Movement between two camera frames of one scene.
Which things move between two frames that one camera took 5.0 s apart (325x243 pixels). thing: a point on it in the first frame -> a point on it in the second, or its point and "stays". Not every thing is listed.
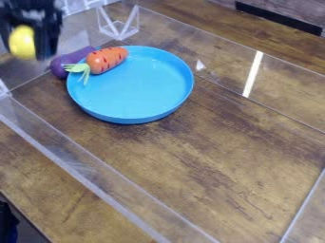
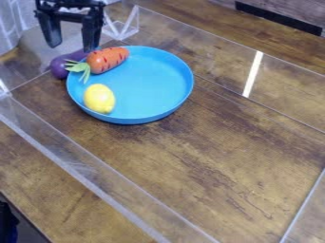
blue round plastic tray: (143, 89) stays
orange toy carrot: (100, 61) stays
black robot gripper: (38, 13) -> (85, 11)
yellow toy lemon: (21, 43) -> (99, 98)
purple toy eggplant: (73, 57) stays
